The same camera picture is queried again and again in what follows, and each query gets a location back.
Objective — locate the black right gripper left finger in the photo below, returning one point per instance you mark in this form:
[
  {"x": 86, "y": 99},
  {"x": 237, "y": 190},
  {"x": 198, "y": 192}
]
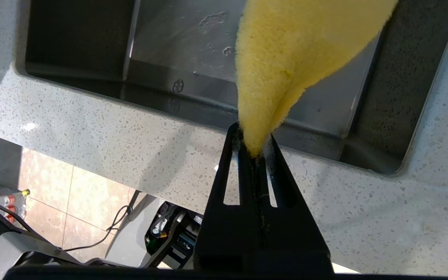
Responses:
[{"x": 224, "y": 233}]

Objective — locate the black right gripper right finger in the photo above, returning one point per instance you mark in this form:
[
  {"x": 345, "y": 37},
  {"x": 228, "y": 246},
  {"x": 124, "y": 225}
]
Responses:
[{"x": 290, "y": 233}]

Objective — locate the yellow sponge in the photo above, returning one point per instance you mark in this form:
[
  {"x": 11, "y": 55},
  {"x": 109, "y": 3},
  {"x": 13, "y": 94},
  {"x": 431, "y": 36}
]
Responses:
[{"x": 286, "y": 58}]

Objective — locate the grey black robot base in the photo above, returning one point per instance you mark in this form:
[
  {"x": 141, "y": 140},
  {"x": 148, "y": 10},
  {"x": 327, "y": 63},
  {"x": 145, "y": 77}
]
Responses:
[{"x": 130, "y": 233}]

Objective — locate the stainless steel sink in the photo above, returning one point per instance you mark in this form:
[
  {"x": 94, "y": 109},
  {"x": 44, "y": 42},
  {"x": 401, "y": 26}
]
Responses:
[{"x": 177, "y": 46}]

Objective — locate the clear bottle red label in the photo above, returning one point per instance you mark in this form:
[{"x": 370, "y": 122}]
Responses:
[
  {"x": 14, "y": 214},
  {"x": 10, "y": 199}
]

